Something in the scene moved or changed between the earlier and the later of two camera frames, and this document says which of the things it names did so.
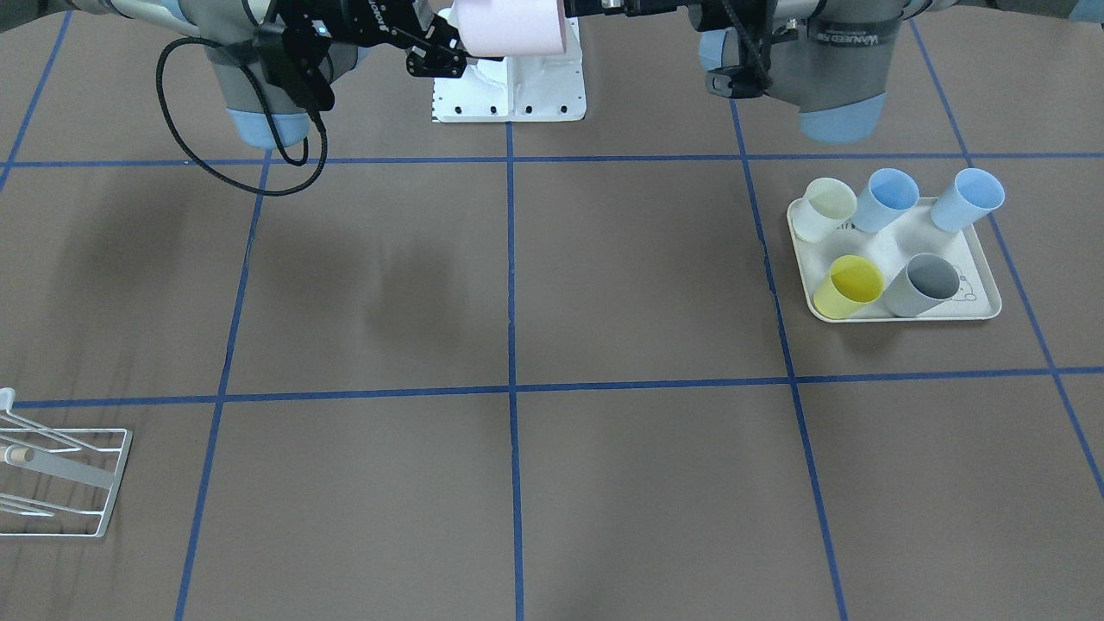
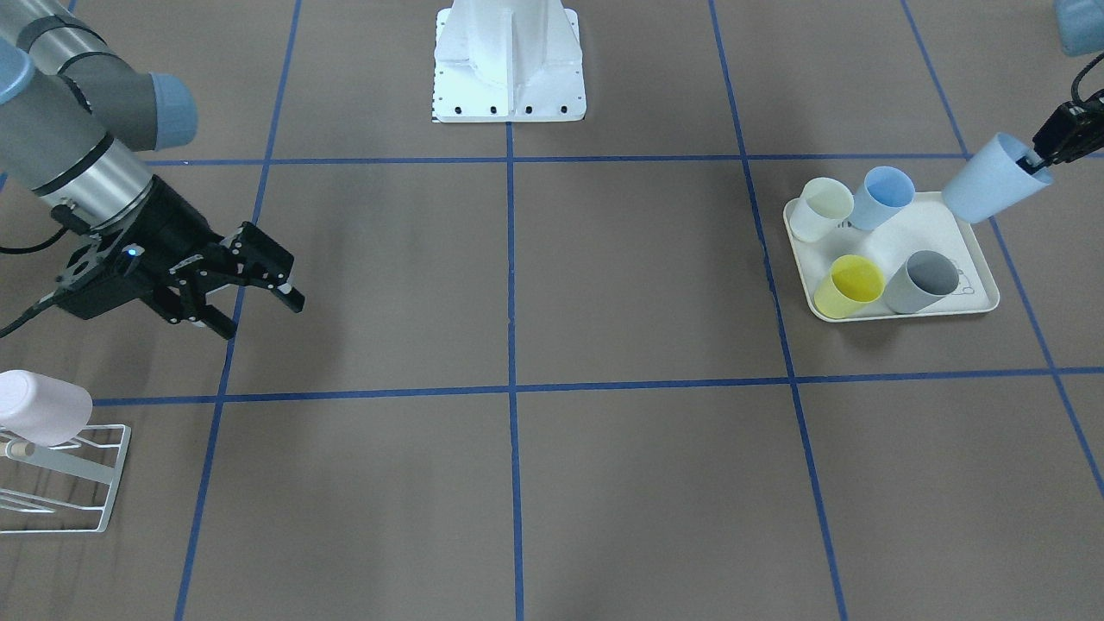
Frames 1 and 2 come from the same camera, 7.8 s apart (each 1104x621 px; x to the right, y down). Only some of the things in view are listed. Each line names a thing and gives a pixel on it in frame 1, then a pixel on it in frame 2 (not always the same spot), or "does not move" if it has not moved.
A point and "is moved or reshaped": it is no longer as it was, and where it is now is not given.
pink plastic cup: [511, 28] is moved or reshaped
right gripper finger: [437, 61] -> [267, 264]
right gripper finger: [436, 28] -> [208, 315]
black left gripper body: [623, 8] -> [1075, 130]
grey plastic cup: [926, 280] does not move
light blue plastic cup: [891, 192] does not move
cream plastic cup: [828, 203] does not move
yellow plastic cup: [852, 284] does not move
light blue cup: [975, 193] is moved or reshaped
